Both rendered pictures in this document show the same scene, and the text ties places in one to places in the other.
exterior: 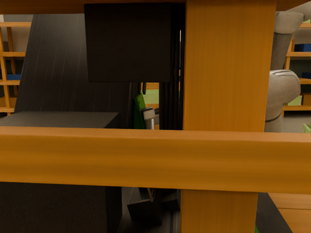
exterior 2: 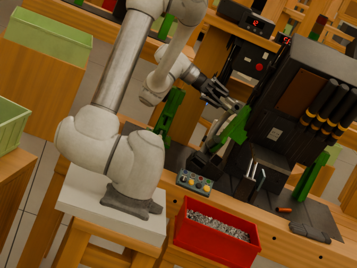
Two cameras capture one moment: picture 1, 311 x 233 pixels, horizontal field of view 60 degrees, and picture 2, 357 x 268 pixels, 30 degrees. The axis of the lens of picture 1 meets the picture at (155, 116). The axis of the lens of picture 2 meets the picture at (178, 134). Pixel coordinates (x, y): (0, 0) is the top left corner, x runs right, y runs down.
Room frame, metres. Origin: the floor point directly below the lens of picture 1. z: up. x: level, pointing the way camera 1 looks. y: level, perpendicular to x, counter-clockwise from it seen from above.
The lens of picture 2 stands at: (3.67, -0.69, 1.88)
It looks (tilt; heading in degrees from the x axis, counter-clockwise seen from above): 17 degrees down; 170
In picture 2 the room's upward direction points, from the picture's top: 24 degrees clockwise
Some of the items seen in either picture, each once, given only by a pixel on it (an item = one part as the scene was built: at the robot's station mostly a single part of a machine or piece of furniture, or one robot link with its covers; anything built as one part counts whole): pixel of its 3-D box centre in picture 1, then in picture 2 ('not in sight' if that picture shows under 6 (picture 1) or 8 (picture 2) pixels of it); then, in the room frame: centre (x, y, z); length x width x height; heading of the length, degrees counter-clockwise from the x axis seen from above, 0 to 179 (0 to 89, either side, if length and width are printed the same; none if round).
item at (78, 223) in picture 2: not in sight; (119, 217); (1.47, -0.36, 0.83); 0.32 x 0.32 x 0.04; 89
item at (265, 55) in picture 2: (133, 45); (253, 59); (0.60, 0.05, 1.42); 0.17 x 0.12 x 0.15; 85
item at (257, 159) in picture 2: not in sight; (268, 152); (0.93, 0.21, 1.11); 0.39 x 0.16 x 0.03; 175
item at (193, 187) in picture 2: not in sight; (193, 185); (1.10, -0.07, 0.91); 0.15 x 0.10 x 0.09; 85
